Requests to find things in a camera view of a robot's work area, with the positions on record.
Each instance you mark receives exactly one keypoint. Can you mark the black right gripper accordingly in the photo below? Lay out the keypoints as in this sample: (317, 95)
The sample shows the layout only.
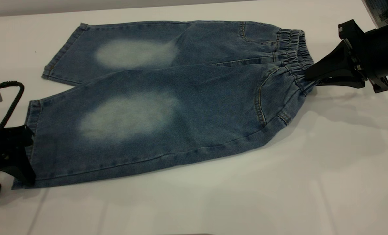
(383, 49)

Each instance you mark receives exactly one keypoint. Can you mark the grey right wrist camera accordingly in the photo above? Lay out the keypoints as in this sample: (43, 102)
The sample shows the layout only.
(383, 13)

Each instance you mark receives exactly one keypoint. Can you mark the blue denim pants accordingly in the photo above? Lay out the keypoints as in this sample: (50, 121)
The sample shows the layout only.
(187, 104)

